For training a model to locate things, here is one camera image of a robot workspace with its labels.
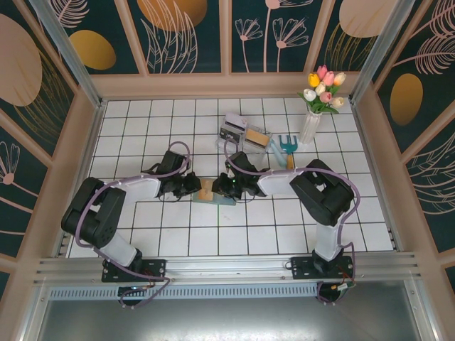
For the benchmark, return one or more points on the gold card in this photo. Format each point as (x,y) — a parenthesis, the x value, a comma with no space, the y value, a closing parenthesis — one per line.
(256,138)
(206,186)

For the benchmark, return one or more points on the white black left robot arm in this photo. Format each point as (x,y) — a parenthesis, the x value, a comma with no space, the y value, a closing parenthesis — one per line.
(138,186)

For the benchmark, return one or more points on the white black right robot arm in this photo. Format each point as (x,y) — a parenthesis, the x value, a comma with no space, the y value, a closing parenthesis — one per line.
(277,181)

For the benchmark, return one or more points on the clear acrylic card organizer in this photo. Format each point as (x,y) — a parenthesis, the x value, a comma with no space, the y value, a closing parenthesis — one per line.
(254,150)

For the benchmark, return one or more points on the black card white Vip logo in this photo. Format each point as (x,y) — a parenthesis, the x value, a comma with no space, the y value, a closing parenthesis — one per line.
(229,135)

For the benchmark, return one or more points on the white picture card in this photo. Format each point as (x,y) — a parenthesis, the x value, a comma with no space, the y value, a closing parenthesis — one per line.
(234,120)

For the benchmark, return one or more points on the light teal garden trowel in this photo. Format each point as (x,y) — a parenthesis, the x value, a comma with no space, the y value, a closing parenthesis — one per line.
(279,154)

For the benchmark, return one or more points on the white ribbed vase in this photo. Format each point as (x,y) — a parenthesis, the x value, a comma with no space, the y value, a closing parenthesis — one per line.
(309,128)

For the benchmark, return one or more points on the tulip bouquet in vase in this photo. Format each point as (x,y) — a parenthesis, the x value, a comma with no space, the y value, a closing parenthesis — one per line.
(320,107)

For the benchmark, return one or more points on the white tulip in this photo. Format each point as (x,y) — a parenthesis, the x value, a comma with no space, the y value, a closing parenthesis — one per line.
(320,87)
(309,94)

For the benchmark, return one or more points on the pink tulip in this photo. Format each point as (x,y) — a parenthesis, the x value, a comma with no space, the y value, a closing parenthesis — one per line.
(322,70)
(328,77)
(325,96)

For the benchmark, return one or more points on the yellow tulip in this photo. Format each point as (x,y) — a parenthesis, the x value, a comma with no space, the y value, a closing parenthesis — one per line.
(313,80)

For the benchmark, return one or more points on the cream orange tulip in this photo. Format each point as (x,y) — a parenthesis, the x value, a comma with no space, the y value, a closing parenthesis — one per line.
(339,79)
(337,102)

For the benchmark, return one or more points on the grey metal sheet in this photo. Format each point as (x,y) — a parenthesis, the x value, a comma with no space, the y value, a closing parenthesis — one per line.
(227,319)

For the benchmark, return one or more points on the aluminium mounting rail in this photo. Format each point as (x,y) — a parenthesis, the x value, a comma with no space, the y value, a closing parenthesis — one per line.
(227,266)

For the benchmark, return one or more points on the aluminium table side rail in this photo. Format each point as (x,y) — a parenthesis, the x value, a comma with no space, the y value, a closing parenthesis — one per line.
(377,177)
(86,170)

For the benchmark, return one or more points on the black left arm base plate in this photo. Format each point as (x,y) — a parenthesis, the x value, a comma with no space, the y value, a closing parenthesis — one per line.
(153,268)

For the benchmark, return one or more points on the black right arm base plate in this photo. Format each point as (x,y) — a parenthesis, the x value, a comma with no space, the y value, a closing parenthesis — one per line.
(302,268)

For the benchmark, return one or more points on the wall panel pink flowers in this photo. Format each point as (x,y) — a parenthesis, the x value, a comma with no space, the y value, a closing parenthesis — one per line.
(270,35)

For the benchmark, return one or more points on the wall panel orange circle leaves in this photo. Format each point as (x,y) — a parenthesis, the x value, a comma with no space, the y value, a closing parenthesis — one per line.
(170,21)

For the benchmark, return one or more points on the aluminium frame post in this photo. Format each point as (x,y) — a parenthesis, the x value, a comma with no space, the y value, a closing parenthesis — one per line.
(67,53)
(373,53)

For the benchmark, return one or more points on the wall panel single flower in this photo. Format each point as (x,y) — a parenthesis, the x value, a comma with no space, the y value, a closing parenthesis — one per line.
(14,177)

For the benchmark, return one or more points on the wall panel cream circle gold lines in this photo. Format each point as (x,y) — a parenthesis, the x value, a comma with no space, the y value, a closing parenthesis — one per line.
(21,71)

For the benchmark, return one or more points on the wall panel gold oval feather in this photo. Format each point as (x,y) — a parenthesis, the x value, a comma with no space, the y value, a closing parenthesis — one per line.
(409,96)

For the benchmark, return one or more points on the wall panel pink feather leaves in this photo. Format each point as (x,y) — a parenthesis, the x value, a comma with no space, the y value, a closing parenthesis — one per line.
(433,177)

